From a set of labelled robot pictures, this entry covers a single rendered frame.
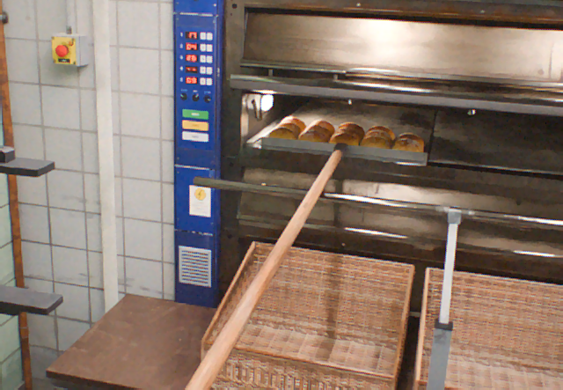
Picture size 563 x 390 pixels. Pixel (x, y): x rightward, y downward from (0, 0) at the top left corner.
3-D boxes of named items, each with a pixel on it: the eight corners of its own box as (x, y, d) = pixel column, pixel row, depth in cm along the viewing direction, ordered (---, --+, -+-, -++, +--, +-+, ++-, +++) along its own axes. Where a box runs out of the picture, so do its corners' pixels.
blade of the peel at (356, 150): (426, 161, 211) (427, 152, 211) (260, 144, 223) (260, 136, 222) (429, 135, 245) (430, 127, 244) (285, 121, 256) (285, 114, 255)
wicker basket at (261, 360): (249, 311, 236) (252, 239, 228) (408, 338, 222) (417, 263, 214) (197, 387, 191) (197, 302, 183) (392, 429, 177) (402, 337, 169)
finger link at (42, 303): (-19, 298, 63) (-19, 305, 64) (46, 309, 62) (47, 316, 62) (1, 284, 66) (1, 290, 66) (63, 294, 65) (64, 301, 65)
